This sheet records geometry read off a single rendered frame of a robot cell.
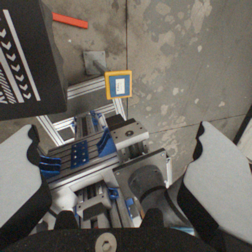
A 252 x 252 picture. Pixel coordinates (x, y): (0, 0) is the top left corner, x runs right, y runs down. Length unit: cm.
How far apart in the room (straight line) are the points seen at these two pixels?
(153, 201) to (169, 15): 176
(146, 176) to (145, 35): 150
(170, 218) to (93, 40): 152
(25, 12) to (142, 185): 71
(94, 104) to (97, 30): 71
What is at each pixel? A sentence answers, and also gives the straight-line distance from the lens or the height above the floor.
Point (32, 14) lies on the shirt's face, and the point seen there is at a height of 95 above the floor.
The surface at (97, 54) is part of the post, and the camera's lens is 160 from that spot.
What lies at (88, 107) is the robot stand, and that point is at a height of 21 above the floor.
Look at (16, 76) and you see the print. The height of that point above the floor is 95.
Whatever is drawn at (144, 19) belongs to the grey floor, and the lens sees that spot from 175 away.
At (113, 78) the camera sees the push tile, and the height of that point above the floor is 97.
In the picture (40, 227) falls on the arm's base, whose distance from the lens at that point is 69.
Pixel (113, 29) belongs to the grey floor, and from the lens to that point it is 164.
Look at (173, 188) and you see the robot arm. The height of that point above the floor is 139.
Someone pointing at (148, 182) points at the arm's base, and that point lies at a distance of 54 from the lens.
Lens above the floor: 159
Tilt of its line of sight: 54 degrees down
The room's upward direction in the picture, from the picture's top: 148 degrees clockwise
